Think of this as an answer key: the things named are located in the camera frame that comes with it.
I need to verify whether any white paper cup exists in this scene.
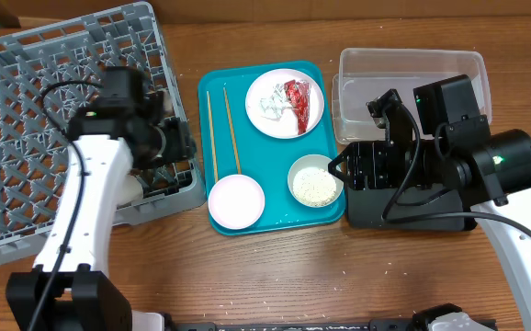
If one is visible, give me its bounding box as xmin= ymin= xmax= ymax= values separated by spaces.
xmin=117 ymin=175 xmax=143 ymax=206

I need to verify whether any white rice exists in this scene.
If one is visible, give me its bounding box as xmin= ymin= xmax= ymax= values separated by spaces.
xmin=291 ymin=167 xmax=338 ymax=207

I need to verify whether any grey-green bowl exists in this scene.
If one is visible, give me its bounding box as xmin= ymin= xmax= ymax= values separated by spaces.
xmin=288 ymin=154 xmax=343 ymax=208

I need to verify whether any white tissue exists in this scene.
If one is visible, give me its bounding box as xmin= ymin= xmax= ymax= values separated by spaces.
xmin=259 ymin=84 xmax=292 ymax=120

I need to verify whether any red snack wrapper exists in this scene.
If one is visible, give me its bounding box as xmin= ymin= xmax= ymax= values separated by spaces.
xmin=284 ymin=80 xmax=311 ymax=135

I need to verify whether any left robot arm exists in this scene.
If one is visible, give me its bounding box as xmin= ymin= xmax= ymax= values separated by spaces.
xmin=6 ymin=66 xmax=197 ymax=330

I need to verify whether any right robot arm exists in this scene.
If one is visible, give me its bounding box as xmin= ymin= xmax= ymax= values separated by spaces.
xmin=328 ymin=74 xmax=531 ymax=330

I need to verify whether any grey dishwasher rack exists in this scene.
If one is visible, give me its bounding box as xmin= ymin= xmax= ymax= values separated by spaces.
xmin=0 ymin=2 xmax=186 ymax=265

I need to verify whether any teal plastic tray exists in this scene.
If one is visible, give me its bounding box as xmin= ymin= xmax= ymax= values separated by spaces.
xmin=198 ymin=61 xmax=345 ymax=235

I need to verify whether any black tray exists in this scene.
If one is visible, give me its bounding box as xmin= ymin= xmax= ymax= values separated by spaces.
xmin=345 ymin=176 xmax=477 ymax=232

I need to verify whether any small pink plate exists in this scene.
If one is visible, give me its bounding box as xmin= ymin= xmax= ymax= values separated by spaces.
xmin=208 ymin=174 xmax=266 ymax=230

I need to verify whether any clear plastic bin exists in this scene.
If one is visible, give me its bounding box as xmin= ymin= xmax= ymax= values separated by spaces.
xmin=332 ymin=48 xmax=492 ymax=145

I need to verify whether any large white plate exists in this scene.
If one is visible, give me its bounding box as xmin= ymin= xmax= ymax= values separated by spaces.
xmin=245 ymin=69 xmax=325 ymax=139

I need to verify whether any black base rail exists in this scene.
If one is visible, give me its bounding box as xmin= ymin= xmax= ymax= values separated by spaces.
xmin=164 ymin=318 xmax=497 ymax=331

